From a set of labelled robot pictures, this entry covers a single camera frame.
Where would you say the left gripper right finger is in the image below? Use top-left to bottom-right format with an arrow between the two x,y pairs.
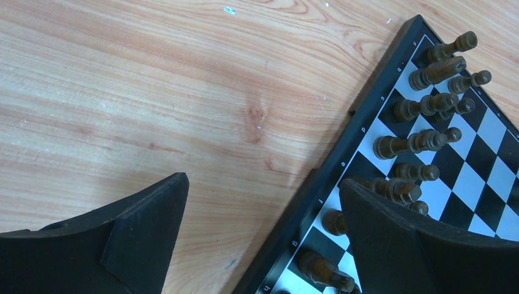
340,179 -> 518,293

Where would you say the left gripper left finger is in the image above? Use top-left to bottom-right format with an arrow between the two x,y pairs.
1,173 -> 189,293

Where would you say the black white chessboard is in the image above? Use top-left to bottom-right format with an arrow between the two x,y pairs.
234,15 -> 518,293

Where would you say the dark chess piece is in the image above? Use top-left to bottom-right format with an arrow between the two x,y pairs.
298,251 -> 355,293
322,209 -> 348,236
409,56 -> 466,91
427,31 -> 478,63

